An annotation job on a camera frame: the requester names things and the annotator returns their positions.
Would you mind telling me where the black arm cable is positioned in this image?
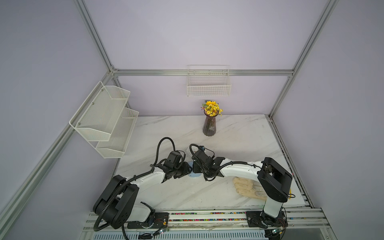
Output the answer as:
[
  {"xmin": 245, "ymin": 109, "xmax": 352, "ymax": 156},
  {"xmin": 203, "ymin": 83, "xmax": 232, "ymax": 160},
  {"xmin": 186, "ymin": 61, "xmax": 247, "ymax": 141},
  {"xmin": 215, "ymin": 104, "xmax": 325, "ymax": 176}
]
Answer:
[
  {"xmin": 188, "ymin": 143, "xmax": 262, "ymax": 182},
  {"xmin": 92, "ymin": 136, "xmax": 178, "ymax": 232}
]

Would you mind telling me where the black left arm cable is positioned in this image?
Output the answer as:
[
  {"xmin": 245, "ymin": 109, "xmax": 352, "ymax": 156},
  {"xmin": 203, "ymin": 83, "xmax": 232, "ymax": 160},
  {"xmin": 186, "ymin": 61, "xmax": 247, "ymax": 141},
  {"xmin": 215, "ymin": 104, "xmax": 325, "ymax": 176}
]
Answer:
[{"xmin": 92, "ymin": 136, "xmax": 178, "ymax": 232}]

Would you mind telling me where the light blue alarm clock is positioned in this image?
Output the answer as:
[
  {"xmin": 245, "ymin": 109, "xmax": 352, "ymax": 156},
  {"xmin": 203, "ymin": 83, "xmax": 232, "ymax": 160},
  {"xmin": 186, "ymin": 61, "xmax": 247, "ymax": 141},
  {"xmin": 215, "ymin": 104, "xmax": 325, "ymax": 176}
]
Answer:
[{"xmin": 188, "ymin": 161, "xmax": 202, "ymax": 178}]

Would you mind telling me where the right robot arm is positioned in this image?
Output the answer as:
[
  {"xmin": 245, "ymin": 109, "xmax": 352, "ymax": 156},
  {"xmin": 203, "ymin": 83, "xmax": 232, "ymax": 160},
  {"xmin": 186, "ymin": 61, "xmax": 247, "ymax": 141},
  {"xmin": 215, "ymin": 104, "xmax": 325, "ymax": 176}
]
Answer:
[{"xmin": 190, "ymin": 150, "xmax": 295, "ymax": 219}]

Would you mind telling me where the cream work glove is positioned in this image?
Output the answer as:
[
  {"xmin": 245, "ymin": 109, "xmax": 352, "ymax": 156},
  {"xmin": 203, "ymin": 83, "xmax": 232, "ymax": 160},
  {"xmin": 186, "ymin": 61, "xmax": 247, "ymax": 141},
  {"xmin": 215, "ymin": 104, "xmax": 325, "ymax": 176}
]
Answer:
[{"xmin": 233, "ymin": 177, "xmax": 269, "ymax": 200}]

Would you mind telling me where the white wire wall basket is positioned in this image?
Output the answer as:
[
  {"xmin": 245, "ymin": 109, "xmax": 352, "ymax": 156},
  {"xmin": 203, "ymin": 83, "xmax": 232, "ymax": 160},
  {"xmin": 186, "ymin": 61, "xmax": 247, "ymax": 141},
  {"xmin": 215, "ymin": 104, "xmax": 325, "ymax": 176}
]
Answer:
[{"xmin": 187, "ymin": 65, "xmax": 232, "ymax": 97}]

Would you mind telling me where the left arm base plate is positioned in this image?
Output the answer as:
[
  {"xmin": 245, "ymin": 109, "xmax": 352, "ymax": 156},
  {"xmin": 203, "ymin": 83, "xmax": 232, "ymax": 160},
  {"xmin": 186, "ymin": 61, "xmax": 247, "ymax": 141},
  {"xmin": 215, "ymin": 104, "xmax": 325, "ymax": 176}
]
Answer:
[{"xmin": 126, "ymin": 212, "xmax": 170, "ymax": 230}]

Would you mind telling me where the dark glass vase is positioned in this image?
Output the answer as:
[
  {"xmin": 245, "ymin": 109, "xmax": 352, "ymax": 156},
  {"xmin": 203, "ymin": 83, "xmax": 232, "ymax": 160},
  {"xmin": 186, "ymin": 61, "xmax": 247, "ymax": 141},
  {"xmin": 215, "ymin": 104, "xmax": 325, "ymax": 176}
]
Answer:
[{"xmin": 203, "ymin": 112, "xmax": 217, "ymax": 137}]

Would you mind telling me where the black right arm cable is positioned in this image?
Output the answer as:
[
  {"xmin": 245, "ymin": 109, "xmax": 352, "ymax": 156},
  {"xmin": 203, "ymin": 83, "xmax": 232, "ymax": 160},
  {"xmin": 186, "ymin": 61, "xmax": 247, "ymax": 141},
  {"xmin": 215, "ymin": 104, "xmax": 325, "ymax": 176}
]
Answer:
[{"xmin": 188, "ymin": 143, "xmax": 262, "ymax": 182}]

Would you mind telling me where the aluminium frame profile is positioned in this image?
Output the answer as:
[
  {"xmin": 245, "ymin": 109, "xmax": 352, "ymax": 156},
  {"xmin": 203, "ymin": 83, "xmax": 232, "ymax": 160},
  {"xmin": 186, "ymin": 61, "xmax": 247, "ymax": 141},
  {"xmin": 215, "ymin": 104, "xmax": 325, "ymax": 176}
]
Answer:
[{"xmin": 1, "ymin": 1, "xmax": 338, "ymax": 239}]

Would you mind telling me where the yellow flower bouquet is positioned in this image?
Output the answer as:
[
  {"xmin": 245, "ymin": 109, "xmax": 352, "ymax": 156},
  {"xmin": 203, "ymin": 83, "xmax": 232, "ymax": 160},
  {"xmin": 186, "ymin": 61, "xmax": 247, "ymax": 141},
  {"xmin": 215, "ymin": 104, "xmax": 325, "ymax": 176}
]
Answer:
[{"xmin": 202, "ymin": 101, "xmax": 223, "ymax": 117}]

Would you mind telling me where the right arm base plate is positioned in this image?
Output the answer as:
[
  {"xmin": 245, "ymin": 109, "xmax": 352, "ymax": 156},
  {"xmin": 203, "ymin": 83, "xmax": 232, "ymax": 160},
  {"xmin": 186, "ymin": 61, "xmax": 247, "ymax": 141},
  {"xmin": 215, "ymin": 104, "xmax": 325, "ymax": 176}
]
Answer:
[{"xmin": 246, "ymin": 210, "xmax": 288, "ymax": 229}]

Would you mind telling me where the aluminium front rail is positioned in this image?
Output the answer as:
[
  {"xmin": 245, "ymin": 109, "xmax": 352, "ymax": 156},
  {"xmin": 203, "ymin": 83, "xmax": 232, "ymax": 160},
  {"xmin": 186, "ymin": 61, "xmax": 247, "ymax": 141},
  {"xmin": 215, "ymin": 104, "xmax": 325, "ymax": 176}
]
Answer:
[{"xmin": 80, "ymin": 207, "xmax": 337, "ymax": 240}]

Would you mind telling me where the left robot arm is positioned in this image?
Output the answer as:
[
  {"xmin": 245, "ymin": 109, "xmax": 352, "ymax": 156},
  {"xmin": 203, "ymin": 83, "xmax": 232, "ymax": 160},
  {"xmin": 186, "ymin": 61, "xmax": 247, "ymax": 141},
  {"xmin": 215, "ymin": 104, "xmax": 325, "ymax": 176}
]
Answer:
[{"xmin": 93, "ymin": 151, "xmax": 192, "ymax": 232}]

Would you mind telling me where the white two-tier mesh shelf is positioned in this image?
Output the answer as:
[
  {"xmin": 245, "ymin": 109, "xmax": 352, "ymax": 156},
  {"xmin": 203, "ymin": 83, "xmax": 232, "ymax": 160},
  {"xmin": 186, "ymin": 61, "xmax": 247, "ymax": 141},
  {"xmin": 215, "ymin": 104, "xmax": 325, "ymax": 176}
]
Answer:
[{"xmin": 69, "ymin": 82, "xmax": 139, "ymax": 159}]

